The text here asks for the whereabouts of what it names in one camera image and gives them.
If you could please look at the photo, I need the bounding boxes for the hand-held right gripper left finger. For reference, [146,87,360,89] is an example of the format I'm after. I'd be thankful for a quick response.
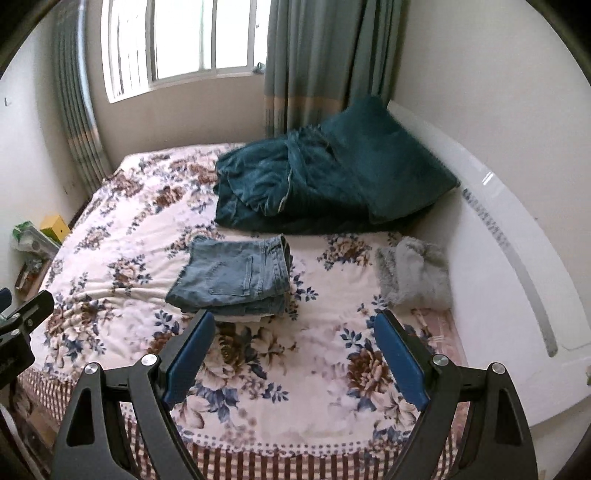
[52,310,216,480]

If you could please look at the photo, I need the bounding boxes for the dark teal quilt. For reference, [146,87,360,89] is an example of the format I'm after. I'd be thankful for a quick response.
[215,124,416,238]

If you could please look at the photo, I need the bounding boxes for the cluttered bedside table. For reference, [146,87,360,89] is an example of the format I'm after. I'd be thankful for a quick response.
[14,251,54,292]

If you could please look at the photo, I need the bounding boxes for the blue denim pants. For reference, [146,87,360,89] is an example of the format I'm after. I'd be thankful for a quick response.
[165,234,293,319]

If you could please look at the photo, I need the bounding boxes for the green and white package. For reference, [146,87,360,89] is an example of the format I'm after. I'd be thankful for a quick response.
[12,220,62,259]

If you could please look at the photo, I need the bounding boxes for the white bed headboard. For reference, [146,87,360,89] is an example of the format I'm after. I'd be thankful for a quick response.
[387,99,591,428]

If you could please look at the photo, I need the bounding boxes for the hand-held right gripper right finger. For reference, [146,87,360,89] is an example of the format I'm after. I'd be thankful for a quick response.
[373,309,540,480]

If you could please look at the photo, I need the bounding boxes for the dark teal pillow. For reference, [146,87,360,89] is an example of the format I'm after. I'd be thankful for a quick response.
[318,95,461,226]

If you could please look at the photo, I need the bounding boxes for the white framed window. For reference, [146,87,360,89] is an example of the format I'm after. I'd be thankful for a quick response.
[99,0,271,104]

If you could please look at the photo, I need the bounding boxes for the yellow box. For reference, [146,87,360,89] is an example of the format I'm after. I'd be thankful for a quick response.
[40,213,71,245]

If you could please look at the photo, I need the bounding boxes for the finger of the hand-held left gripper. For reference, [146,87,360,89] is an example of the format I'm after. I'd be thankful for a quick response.
[0,290,55,334]

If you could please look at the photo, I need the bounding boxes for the grey-green curtain with tan band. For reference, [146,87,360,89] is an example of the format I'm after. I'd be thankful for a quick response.
[262,0,407,139]
[52,0,112,195]

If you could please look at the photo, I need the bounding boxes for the grey fluffy garment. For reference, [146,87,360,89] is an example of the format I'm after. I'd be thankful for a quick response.
[375,236,452,309]

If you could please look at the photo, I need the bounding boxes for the floral printed blanket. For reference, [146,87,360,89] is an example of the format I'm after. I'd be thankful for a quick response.
[14,142,469,480]

